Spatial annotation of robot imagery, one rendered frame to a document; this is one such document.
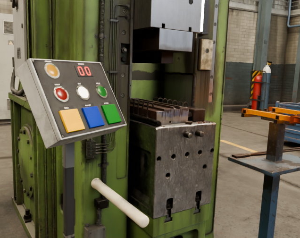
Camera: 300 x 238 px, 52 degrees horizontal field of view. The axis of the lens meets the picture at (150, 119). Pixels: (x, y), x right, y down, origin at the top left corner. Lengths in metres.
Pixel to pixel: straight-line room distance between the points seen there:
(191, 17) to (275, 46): 9.26
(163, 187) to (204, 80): 0.68
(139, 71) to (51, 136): 1.07
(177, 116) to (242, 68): 8.34
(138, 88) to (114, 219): 0.80
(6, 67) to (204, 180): 5.41
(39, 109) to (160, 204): 0.79
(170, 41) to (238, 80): 8.33
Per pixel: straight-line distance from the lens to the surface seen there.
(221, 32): 1.94
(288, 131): 5.49
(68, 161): 1.22
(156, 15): 1.47
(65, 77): 1.10
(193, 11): 1.60
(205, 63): 1.81
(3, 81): 6.61
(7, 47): 6.61
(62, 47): 1.81
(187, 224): 1.73
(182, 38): 1.55
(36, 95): 1.04
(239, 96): 9.86
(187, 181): 1.62
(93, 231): 1.60
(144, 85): 1.99
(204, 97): 1.85
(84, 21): 1.46
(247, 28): 9.98
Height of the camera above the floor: 1.18
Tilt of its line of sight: 9 degrees down
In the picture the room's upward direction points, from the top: 2 degrees clockwise
